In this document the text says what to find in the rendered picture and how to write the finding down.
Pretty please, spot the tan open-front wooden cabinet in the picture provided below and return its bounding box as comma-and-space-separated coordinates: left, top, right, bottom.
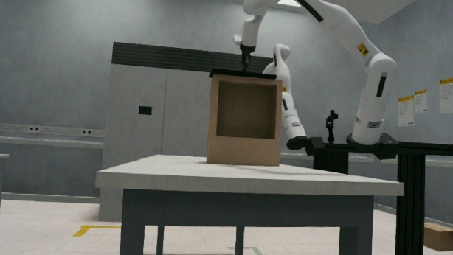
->
207, 74, 283, 167

